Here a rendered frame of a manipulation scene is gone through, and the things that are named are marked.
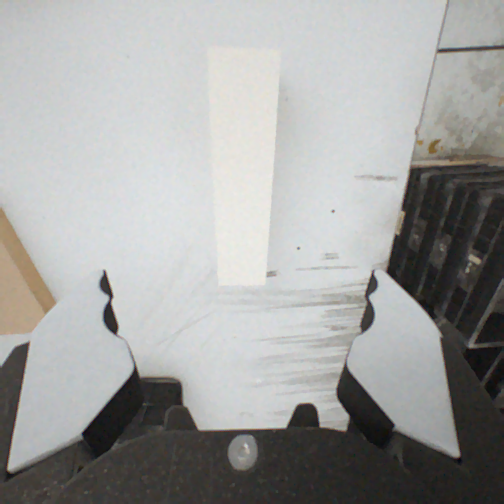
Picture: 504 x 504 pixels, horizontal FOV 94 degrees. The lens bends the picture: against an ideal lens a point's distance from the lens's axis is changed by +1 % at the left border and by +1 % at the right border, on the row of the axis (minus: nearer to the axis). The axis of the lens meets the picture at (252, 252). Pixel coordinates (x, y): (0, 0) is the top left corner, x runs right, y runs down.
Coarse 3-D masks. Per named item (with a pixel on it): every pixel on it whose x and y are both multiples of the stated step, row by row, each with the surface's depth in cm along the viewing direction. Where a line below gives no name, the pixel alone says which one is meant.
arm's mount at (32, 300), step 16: (0, 208) 31; (0, 224) 31; (0, 240) 31; (16, 240) 33; (0, 256) 32; (16, 256) 33; (0, 272) 33; (16, 272) 33; (32, 272) 35; (0, 288) 34; (16, 288) 34; (32, 288) 35; (0, 304) 35; (16, 304) 35; (32, 304) 36; (48, 304) 37; (0, 320) 37; (16, 320) 37; (32, 320) 37
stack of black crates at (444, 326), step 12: (396, 276) 97; (408, 288) 90; (420, 300) 84; (432, 312) 79; (444, 324) 90; (444, 336) 93; (456, 336) 94; (468, 348) 96; (480, 348) 91; (492, 348) 86; (468, 360) 97; (480, 360) 91; (492, 360) 86; (480, 372) 92
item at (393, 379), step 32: (384, 288) 10; (384, 320) 9; (416, 320) 9; (352, 352) 7; (384, 352) 7; (416, 352) 7; (352, 384) 7; (384, 384) 6; (416, 384) 6; (352, 416) 7; (384, 416) 6; (416, 416) 6; (448, 416) 6; (448, 448) 5
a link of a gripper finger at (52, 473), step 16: (16, 352) 7; (0, 368) 7; (16, 368) 7; (0, 384) 6; (16, 384) 6; (0, 400) 6; (16, 400) 6; (0, 416) 6; (16, 416) 6; (0, 432) 5; (0, 448) 5; (80, 448) 5; (0, 464) 5; (48, 464) 5; (64, 464) 5; (80, 464) 5; (0, 480) 5; (16, 480) 5; (32, 480) 5; (48, 480) 5; (64, 480) 5; (0, 496) 4; (16, 496) 4; (32, 496) 4; (48, 496) 4
